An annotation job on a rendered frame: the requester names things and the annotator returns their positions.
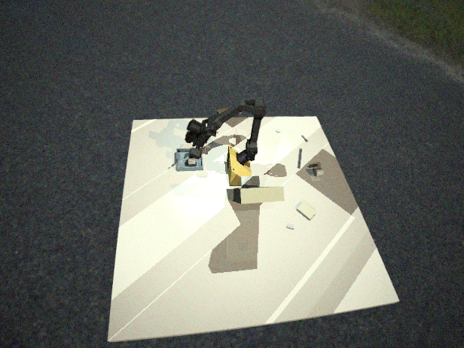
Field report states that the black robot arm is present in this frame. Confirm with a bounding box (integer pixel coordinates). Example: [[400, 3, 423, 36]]
[[185, 99, 266, 166]]

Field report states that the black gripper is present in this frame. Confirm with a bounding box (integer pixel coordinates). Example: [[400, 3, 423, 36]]
[[189, 133, 207, 159]]

